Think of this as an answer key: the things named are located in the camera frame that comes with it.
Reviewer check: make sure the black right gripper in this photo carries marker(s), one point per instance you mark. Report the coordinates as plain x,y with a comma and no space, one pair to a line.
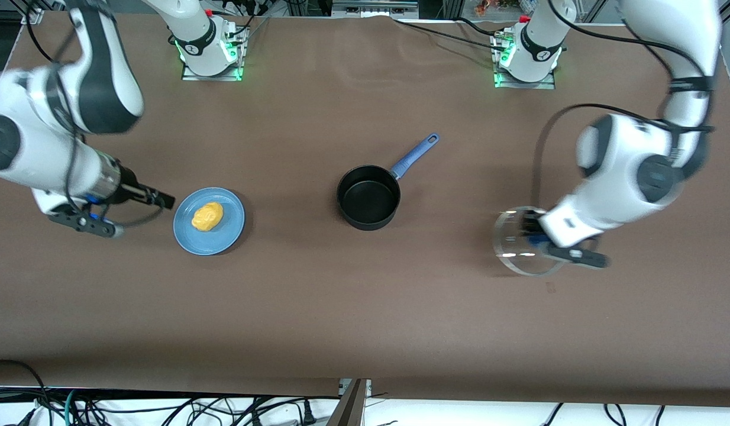
131,188

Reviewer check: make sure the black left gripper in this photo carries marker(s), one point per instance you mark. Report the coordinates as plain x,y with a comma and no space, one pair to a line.
529,225

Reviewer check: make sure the glass lid blue knob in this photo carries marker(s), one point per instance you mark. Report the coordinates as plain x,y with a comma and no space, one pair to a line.
513,254

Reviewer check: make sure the yellow potato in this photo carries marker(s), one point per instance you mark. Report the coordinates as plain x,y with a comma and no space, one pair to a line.
207,216

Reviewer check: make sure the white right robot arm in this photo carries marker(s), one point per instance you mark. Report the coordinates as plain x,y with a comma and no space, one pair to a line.
39,160

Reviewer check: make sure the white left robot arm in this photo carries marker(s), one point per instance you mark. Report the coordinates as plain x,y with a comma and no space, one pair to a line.
625,154

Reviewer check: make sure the blue round plate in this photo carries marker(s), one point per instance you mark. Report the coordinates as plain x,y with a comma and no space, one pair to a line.
223,234

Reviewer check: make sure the brown table cover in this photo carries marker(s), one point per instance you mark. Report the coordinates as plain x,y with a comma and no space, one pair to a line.
400,307

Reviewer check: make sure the colourful small objects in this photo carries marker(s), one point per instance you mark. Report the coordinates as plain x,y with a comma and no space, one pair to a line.
501,6

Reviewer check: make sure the aluminium profile bar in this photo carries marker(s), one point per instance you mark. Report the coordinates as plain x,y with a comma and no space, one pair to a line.
350,408

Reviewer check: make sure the black power plug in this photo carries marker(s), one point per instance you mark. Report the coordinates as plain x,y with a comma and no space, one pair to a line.
309,413

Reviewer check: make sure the grey device box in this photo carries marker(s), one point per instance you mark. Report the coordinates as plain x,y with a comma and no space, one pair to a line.
374,7

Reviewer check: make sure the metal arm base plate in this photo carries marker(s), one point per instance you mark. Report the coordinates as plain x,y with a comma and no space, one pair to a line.
545,84
235,74

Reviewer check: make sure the aluminium corner bracket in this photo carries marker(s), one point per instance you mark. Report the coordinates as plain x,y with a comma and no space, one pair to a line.
34,12

